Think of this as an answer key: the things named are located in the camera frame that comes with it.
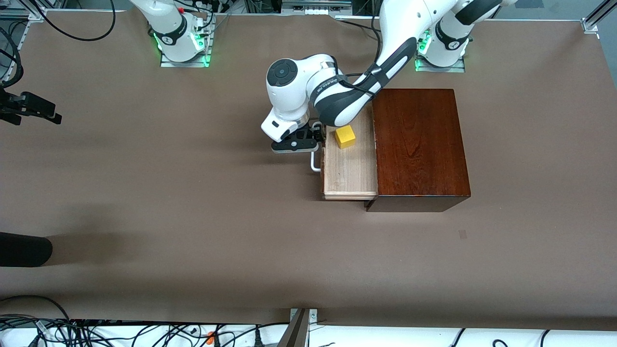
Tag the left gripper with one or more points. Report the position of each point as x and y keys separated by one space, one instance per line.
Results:
x=316 y=133

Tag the aluminium frame corner bracket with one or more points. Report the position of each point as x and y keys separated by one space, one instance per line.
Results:
x=590 y=24

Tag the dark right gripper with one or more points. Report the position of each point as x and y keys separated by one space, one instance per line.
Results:
x=14 y=107

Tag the white power strip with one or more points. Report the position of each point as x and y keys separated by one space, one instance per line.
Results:
x=313 y=9

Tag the black ribbed cylinder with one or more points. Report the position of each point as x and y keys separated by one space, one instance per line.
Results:
x=24 y=249

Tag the grey metal beam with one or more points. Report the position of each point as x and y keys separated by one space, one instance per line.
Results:
x=295 y=332

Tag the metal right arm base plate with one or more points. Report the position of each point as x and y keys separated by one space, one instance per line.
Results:
x=185 y=63

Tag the light wooden drawer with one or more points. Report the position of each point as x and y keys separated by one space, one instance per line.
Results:
x=349 y=168

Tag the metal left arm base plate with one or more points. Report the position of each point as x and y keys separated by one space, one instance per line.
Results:
x=441 y=70

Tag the dark red wooden cabinet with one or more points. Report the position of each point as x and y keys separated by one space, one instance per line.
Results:
x=419 y=144

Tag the brown table cover sheet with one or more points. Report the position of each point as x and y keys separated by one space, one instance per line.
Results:
x=193 y=193

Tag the small metal edge bracket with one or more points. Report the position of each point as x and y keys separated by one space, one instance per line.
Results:
x=313 y=315

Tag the yellow wooden block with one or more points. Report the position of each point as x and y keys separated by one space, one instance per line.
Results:
x=345 y=137

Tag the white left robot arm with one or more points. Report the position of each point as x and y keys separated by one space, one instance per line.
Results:
x=289 y=91

